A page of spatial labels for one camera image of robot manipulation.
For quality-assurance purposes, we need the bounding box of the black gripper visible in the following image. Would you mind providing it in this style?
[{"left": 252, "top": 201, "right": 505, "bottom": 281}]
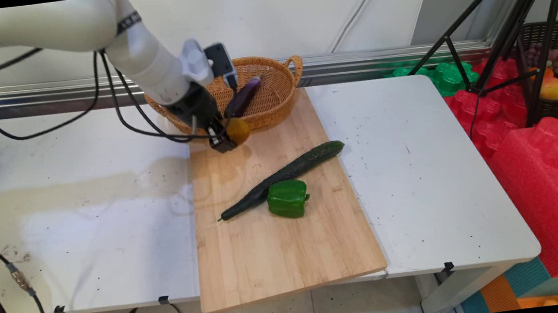
[{"left": 163, "top": 78, "right": 239, "bottom": 159}]

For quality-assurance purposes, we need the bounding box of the brown toy potato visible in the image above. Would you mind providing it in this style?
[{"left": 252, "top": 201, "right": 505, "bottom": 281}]
[{"left": 223, "top": 116, "right": 253, "bottom": 147}]

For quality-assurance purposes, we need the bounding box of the purple toy eggplant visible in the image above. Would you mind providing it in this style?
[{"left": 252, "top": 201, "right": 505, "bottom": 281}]
[{"left": 220, "top": 73, "right": 268, "bottom": 120}]

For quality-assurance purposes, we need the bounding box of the woven wicker basket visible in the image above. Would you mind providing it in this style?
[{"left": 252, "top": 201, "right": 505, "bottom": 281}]
[{"left": 141, "top": 51, "right": 310, "bottom": 143}]

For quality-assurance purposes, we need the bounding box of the dark green toy cucumber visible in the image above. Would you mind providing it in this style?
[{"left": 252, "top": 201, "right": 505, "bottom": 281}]
[{"left": 210, "top": 139, "right": 353, "bottom": 223}]

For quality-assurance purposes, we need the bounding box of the green toy bell pepper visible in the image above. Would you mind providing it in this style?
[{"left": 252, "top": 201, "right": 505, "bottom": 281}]
[{"left": 265, "top": 177, "right": 314, "bottom": 222}]

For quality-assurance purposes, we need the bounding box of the wooden cutting board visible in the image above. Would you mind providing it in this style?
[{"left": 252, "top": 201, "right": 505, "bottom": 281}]
[{"left": 178, "top": 80, "right": 392, "bottom": 313}]

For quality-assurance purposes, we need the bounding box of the white table leg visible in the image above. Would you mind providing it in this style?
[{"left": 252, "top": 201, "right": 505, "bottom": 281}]
[{"left": 416, "top": 262, "right": 522, "bottom": 313}]

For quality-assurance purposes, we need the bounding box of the red foam block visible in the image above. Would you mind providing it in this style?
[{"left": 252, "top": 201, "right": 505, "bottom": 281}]
[{"left": 439, "top": 51, "right": 558, "bottom": 289}]

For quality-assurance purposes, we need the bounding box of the orange toy fruit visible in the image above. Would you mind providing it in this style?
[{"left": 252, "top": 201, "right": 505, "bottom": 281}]
[{"left": 529, "top": 64, "right": 555, "bottom": 84}]

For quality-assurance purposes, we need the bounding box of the red yellow toy apple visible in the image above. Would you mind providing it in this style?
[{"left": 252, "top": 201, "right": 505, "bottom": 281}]
[{"left": 538, "top": 76, "right": 558, "bottom": 103}]

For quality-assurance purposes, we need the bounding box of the black tripod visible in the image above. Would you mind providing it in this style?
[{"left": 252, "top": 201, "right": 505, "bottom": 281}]
[{"left": 400, "top": 0, "right": 558, "bottom": 141}]

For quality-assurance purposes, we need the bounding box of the blue orange floor mat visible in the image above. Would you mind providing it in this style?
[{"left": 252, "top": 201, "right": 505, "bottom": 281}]
[{"left": 457, "top": 255, "right": 558, "bottom": 313}]

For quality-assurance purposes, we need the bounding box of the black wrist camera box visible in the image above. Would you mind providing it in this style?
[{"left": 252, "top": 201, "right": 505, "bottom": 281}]
[{"left": 203, "top": 41, "right": 240, "bottom": 94}]

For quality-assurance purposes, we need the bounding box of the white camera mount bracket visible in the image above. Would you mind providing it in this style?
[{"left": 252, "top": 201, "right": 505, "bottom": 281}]
[{"left": 177, "top": 36, "right": 216, "bottom": 90}]

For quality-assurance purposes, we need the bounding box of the black camera cable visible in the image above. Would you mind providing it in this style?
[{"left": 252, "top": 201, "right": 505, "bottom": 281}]
[{"left": 100, "top": 40, "right": 216, "bottom": 151}]

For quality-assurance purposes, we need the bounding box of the aluminium wall rail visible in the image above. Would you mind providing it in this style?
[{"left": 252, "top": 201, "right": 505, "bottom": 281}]
[{"left": 0, "top": 33, "right": 496, "bottom": 120}]

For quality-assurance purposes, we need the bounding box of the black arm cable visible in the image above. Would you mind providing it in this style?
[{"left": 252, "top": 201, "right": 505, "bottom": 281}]
[{"left": 0, "top": 41, "right": 107, "bottom": 143}]

